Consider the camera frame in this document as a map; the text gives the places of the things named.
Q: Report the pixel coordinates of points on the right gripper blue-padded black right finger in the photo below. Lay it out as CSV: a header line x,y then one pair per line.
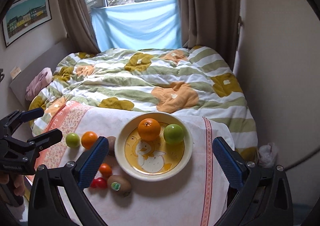
x,y
263,196

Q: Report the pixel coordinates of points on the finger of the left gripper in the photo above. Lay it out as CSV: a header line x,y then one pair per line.
x,y
46,140
17,118

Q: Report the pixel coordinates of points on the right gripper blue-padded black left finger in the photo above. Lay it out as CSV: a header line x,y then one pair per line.
x,y
46,206

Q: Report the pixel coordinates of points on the green apple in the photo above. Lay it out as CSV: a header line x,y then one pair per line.
x,y
173,134
73,140

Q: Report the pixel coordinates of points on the red cherry tomato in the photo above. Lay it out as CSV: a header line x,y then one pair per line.
x,y
101,183
93,183

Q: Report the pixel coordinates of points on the large orange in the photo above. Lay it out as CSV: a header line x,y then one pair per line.
x,y
149,129
88,139

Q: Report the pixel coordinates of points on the small mandarin orange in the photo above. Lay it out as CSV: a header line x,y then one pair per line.
x,y
105,170

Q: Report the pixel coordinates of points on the kiwi with green sticker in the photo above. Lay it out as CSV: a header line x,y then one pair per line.
x,y
119,185

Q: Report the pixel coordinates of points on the plain brown kiwi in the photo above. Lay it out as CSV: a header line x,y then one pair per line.
x,y
111,143

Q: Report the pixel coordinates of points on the person's left hand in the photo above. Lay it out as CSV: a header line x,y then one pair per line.
x,y
19,186

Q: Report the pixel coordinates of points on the grey bed headboard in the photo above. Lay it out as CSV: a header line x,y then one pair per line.
x,y
50,58

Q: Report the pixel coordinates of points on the white crumpled tissue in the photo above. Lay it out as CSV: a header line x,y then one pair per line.
x,y
267,155

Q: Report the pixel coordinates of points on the pink pillow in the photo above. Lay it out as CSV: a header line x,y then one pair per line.
x,y
40,81

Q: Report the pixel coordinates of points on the white pink-bordered cloth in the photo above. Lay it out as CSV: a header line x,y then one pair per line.
x,y
197,195

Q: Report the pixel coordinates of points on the framed building picture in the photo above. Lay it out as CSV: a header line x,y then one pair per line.
x,y
24,16

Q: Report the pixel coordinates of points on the left beige curtain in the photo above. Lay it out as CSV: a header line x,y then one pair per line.
x,y
78,25

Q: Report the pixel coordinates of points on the beige curtain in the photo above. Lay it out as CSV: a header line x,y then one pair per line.
x,y
78,25
211,23

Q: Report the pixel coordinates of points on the cream duck-pattern bowl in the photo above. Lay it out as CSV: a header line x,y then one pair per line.
x,y
156,160

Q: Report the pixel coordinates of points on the green apple in bowl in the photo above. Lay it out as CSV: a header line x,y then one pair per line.
x,y
173,134

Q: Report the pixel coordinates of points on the large orange in bowl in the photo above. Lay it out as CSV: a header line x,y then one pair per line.
x,y
149,129

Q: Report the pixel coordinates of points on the green striped floral duvet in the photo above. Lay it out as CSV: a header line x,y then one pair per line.
x,y
196,82

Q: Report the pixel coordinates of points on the light blue hanging cloth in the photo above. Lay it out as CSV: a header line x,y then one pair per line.
x,y
145,25

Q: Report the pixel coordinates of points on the right beige curtain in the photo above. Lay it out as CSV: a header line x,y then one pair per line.
x,y
211,23

